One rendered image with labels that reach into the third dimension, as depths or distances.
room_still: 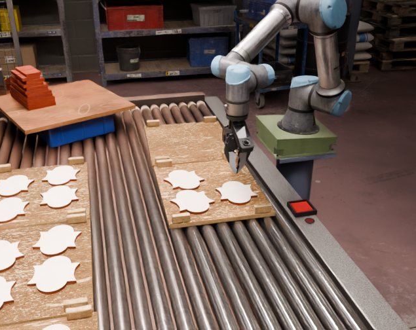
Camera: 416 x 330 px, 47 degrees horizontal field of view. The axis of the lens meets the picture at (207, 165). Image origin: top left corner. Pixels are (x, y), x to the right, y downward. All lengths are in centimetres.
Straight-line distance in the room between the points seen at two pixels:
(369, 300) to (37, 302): 83
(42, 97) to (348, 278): 151
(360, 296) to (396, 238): 195
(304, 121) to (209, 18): 408
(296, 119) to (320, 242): 77
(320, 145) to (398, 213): 151
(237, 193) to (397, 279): 150
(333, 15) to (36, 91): 128
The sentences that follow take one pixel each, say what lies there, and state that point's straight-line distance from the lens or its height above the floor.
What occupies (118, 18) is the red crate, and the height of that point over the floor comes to 79.
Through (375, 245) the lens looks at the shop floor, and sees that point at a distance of 316.
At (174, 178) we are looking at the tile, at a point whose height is 95.
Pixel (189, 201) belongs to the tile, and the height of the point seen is 95.
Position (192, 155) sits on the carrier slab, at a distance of 194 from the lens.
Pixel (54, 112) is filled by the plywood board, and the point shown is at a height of 104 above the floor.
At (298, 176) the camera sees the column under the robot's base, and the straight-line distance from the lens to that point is 221.
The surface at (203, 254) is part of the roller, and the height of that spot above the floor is 92.
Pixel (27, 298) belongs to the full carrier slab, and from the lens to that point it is 133.
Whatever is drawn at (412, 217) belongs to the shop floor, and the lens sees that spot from 354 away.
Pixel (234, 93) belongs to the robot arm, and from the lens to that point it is 150.
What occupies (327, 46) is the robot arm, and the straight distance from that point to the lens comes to 187.
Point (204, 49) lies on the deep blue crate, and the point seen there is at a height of 36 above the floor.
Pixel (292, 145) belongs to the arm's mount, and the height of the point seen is 93.
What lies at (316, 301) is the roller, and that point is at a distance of 130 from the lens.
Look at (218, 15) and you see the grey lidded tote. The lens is 611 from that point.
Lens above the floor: 178
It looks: 27 degrees down
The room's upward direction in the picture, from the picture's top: straight up
